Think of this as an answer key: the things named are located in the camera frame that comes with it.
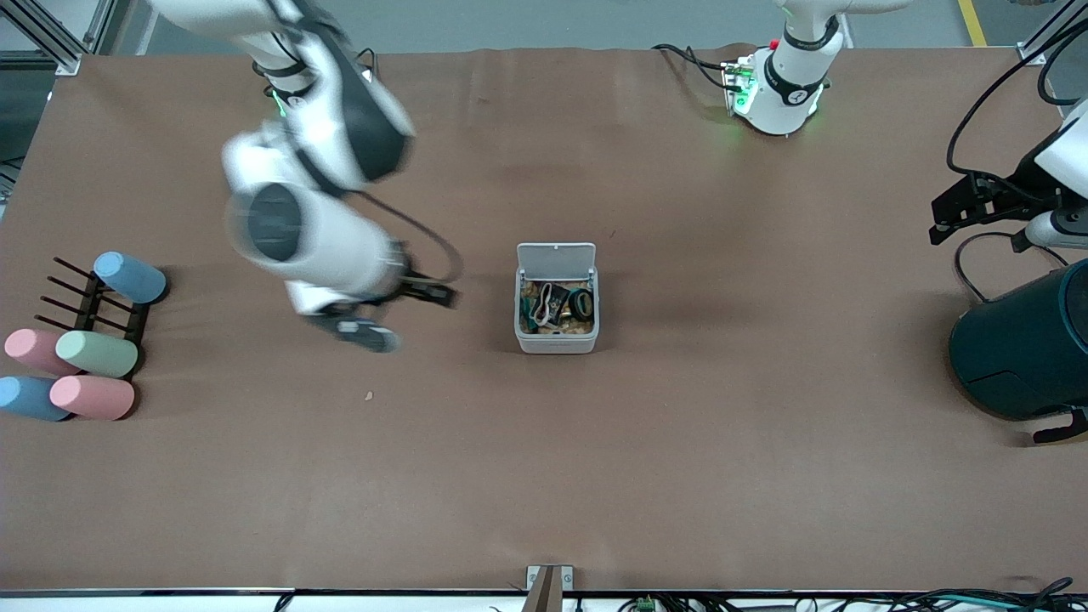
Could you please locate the white square trash bin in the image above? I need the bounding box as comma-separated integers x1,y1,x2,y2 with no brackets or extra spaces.
514,242,600,355

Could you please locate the tan trash pile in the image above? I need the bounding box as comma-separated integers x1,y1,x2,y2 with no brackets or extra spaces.
520,279,594,335

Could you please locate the dark teal round appliance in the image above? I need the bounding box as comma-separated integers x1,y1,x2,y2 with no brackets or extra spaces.
948,258,1088,445

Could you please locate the brown table cover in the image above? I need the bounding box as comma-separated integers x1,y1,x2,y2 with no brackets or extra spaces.
0,46,1088,593

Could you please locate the green lit base connector box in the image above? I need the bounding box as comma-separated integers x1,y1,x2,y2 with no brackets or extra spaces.
722,57,760,116

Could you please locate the blue plastic cup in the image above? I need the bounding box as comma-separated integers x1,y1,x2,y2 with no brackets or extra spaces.
93,252,168,305
0,376,72,422

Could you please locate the green plastic cup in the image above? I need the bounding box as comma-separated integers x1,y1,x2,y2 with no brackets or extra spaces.
55,330,139,379

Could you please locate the black cup rack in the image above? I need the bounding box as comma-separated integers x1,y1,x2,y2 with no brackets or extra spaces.
34,257,150,360

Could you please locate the pink plastic cup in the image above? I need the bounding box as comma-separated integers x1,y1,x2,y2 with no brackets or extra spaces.
49,375,136,422
3,328,77,376

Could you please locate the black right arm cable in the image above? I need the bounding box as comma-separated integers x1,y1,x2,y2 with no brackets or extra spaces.
357,190,465,286

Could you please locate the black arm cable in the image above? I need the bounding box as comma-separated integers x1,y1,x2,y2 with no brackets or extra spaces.
946,19,1088,205
357,190,465,286

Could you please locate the black appliance power cable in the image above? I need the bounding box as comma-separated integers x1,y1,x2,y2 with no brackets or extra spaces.
953,232,1069,304

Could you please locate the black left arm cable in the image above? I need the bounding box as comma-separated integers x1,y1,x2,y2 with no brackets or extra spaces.
946,19,1088,205

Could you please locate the aluminium frame profile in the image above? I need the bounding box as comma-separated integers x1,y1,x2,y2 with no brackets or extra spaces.
1018,0,1088,67
0,0,128,77

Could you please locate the metal table edge bracket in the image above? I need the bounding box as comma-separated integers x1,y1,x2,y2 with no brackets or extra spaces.
525,564,575,612

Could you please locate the black left base cable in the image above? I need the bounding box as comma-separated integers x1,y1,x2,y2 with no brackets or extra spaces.
652,42,734,91

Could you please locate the black cable bundle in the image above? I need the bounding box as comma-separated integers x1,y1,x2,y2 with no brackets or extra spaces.
884,578,1088,612

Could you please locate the teal cable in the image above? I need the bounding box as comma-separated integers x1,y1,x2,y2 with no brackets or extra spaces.
918,593,1012,612

